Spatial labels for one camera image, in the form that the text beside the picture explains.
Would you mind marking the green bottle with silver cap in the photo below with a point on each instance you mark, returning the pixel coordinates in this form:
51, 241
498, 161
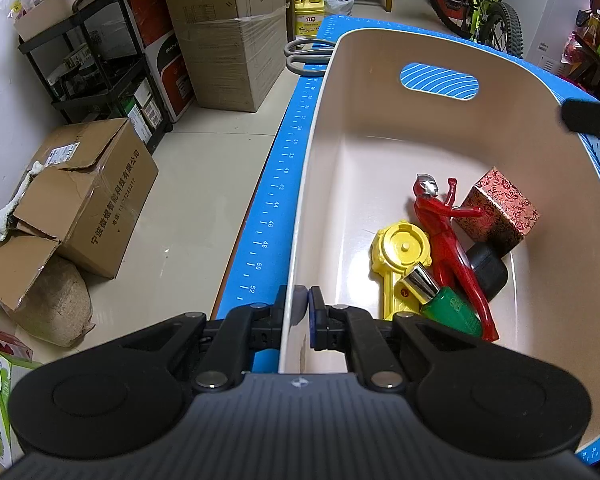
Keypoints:
450, 307

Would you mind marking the green printed box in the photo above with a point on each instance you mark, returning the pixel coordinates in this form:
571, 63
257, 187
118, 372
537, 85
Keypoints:
5, 400

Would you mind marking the blue silicone measuring mat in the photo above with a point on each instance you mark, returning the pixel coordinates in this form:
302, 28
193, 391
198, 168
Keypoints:
265, 230

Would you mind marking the yellow plastic toy launcher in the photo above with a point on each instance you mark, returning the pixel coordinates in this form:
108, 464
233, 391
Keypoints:
397, 250

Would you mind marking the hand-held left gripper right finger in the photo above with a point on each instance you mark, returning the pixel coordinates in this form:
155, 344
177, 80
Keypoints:
316, 317

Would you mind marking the black utility cart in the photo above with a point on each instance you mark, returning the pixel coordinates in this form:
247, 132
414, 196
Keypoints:
80, 85

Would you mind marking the yellow green bicycle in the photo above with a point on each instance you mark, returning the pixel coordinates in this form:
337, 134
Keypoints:
480, 5

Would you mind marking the white chest freezer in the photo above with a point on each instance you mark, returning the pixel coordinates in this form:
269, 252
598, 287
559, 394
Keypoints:
555, 15

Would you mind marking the white cloth rag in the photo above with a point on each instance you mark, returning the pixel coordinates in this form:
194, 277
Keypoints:
10, 210

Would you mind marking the black earbud case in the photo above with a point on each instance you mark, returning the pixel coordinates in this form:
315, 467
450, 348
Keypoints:
490, 272

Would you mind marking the red and white appliance box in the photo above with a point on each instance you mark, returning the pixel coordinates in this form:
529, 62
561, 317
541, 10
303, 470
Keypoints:
165, 60

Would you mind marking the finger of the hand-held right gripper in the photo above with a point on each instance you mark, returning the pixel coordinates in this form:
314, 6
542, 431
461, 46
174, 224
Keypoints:
590, 117

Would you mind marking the dark wooden side table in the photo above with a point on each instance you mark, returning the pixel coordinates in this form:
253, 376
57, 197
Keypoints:
597, 67

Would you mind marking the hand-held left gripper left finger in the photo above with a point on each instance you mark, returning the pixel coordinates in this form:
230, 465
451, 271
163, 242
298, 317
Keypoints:
280, 312

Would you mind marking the torn cardboard box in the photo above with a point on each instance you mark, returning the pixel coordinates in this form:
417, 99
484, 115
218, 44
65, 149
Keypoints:
90, 195

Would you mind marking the burlap sack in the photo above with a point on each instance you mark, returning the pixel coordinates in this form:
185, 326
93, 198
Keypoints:
55, 305

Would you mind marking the red hero action figure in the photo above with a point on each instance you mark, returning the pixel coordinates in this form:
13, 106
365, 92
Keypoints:
445, 250

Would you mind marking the red patterned gift box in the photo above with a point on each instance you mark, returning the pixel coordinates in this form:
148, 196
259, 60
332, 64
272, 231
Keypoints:
500, 210

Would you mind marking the beige plastic storage bin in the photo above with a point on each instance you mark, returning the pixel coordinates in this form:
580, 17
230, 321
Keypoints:
370, 160

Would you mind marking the yellow oil jug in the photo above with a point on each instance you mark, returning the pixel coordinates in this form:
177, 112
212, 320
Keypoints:
308, 10

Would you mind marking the plastic wrapped cardboard box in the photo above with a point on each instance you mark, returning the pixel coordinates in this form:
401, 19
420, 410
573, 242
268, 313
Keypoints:
235, 65

